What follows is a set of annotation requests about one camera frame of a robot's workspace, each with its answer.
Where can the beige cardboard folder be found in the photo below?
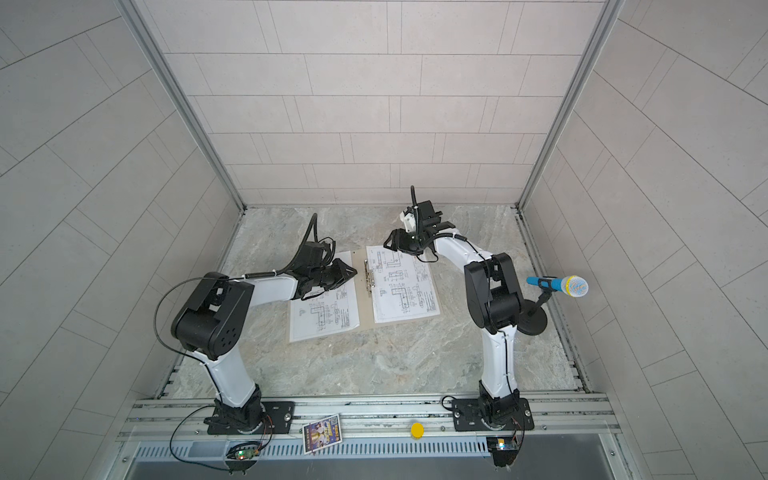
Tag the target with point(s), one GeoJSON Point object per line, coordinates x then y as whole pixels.
{"type": "Point", "coordinates": [365, 306]}

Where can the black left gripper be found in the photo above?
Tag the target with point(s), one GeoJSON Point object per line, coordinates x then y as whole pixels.
{"type": "Point", "coordinates": [340, 273]}

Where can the colourful printed card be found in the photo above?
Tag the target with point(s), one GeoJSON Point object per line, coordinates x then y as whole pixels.
{"type": "Point", "coordinates": [321, 434]}

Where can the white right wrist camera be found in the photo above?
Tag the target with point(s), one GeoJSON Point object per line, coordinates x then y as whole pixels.
{"type": "Point", "coordinates": [409, 220]}

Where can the aluminium corner frame post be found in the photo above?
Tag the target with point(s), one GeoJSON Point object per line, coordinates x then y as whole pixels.
{"type": "Point", "coordinates": [605, 22]}
{"type": "Point", "coordinates": [139, 29]}

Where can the right circuit board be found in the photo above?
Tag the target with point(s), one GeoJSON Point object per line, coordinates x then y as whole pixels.
{"type": "Point", "coordinates": [503, 450]}

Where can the metal folder clip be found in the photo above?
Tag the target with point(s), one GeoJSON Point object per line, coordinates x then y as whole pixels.
{"type": "Point", "coordinates": [369, 278]}

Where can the aluminium front rail frame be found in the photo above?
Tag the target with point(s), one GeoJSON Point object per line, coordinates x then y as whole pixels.
{"type": "Point", "coordinates": [373, 427]}

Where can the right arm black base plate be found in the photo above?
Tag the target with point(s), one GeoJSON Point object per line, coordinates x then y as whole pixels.
{"type": "Point", "coordinates": [467, 417]}

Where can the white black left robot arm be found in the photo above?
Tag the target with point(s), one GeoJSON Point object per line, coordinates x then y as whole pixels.
{"type": "Point", "coordinates": [210, 324]}

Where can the red-stamped technical drawing sheet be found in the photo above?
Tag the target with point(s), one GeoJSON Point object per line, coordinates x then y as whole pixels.
{"type": "Point", "coordinates": [402, 287]}

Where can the left green circuit board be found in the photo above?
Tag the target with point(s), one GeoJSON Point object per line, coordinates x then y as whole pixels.
{"type": "Point", "coordinates": [247, 451]}

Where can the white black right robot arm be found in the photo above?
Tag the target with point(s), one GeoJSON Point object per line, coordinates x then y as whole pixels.
{"type": "Point", "coordinates": [493, 296]}

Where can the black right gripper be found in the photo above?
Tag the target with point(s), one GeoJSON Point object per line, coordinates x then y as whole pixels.
{"type": "Point", "coordinates": [401, 241]}

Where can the black round microphone stand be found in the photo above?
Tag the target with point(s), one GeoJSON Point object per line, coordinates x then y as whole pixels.
{"type": "Point", "coordinates": [533, 320]}

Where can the aluminium corner frame post right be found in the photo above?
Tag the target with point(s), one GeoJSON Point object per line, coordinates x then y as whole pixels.
{"type": "Point", "coordinates": [605, 22]}

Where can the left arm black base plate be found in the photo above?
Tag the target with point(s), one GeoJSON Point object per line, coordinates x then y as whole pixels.
{"type": "Point", "coordinates": [279, 417]}

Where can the aluminium corner frame post left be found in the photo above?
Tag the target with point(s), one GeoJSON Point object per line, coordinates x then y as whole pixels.
{"type": "Point", "coordinates": [139, 29]}

